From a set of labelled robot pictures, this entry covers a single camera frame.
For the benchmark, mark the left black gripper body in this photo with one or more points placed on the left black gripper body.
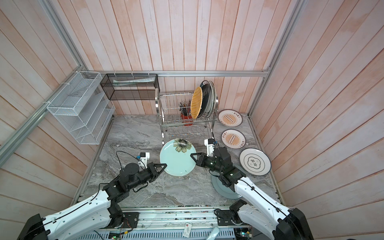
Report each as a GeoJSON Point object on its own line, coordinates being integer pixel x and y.
{"type": "Point", "coordinates": [147, 174]}

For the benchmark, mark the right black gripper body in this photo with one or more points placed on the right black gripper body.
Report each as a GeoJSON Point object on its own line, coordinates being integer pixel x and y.
{"type": "Point", "coordinates": [210, 163]}

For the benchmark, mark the light green flower plate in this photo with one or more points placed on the light green flower plate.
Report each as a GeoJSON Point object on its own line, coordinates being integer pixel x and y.
{"type": "Point", "coordinates": [177, 155]}

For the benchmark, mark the orange sunburst plate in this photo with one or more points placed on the orange sunburst plate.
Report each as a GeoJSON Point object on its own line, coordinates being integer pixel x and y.
{"type": "Point", "coordinates": [230, 118]}
{"type": "Point", "coordinates": [233, 139]}

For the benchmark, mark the silver metal dish rack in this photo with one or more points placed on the silver metal dish rack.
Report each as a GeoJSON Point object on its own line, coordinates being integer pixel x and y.
{"type": "Point", "coordinates": [173, 112]}

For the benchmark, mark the yellow woven bamboo tray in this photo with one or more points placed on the yellow woven bamboo tray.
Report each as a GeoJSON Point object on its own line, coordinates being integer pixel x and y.
{"type": "Point", "coordinates": [196, 102]}

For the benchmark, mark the cream floral plate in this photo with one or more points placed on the cream floral plate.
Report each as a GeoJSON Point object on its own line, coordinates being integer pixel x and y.
{"type": "Point", "coordinates": [214, 95]}

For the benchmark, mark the green rim white plate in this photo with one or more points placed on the green rim white plate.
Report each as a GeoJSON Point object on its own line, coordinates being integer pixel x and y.
{"type": "Point", "coordinates": [208, 110]}

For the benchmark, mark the dark blue glazed plate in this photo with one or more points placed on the dark blue glazed plate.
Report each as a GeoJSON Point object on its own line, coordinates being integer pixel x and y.
{"type": "Point", "coordinates": [206, 92]}

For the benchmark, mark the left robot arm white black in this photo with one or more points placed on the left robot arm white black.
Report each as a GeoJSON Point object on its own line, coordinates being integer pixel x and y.
{"type": "Point", "coordinates": [101, 210]}

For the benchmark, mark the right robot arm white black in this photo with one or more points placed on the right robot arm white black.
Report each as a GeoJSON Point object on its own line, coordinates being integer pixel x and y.
{"type": "Point", "coordinates": [256, 208]}

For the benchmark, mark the grey green large plate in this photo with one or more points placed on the grey green large plate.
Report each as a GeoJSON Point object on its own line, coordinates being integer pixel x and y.
{"type": "Point", "coordinates": [221, 189]}

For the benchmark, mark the white plate black rings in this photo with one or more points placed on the white plate black rings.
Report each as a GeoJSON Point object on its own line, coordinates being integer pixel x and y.
{"type": "Point", "coordinates": [255, 161]}

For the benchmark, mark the red utensil cup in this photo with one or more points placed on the red utensil cup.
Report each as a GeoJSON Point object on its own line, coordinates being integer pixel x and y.
{"type": "Point", "coordinates": [187, 120]}

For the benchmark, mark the colourful chopsticks bundle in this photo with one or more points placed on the colourful chopsticks bundle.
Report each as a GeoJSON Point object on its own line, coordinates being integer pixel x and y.
{"type": "Point", "coordinates": [185, 108]}

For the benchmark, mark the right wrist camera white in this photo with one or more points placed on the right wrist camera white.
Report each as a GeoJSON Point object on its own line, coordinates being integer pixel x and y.
{"type": "Point", "coordinates": [210, 146]}

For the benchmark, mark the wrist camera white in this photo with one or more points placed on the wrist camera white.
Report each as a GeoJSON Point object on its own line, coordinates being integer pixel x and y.
{"type": "Point", "coordinates": [210, 146]}
{"type": "Point", "coordinates": [143, 159]}

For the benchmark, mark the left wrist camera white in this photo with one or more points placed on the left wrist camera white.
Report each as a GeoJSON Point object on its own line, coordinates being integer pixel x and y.
{"type": "Point", "coordinates": [143, 159]}

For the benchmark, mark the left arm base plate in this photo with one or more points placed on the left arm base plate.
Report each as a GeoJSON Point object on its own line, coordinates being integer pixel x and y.
{"type": "Point", "coordinates": [130, 220]}

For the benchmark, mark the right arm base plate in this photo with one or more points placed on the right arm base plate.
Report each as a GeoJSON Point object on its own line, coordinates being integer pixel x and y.
{"type": "Point", "coordinates": [226, 217]}

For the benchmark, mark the white wire mesh shelf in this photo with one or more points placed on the white wire mesh shelf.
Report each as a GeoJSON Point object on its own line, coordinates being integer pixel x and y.
{"type": "Point", "coordinates": [83, 110]}

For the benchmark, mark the black mesh wall basket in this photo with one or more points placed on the black mesh wall basket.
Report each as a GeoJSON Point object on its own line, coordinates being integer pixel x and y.
{"type": "Point", "coordinates": [132, 86]}

